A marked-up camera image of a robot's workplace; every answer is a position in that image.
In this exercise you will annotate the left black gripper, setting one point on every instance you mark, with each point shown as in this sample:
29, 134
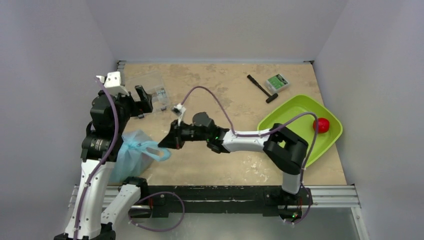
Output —
140, 107

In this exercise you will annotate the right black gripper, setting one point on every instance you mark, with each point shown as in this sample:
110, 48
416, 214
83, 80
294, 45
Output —
178, 134

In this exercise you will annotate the blue plastic bag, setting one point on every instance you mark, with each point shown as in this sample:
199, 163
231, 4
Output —
136, 154

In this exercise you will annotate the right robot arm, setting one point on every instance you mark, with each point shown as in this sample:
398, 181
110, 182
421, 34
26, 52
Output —
286, 149

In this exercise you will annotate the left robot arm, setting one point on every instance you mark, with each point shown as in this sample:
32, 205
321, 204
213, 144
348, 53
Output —
110, 113

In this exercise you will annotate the red fake apple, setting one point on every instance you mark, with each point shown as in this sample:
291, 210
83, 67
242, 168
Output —
321, 125

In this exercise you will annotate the clear plastic screw organizer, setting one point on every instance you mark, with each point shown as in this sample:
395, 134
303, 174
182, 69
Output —
153, 84

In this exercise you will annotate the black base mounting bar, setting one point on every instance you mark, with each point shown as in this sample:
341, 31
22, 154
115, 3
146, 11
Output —
267, 200

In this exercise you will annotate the green white small box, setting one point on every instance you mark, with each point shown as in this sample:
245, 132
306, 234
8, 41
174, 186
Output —
277, 83

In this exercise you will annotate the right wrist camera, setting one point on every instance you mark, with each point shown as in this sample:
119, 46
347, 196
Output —
179, 110

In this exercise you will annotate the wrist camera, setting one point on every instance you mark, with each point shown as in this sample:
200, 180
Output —
179, 110
114, 84

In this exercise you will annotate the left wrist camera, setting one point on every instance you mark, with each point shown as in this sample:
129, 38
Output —
114, 84

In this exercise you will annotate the black T-handle tool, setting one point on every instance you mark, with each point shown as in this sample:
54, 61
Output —
270, 97

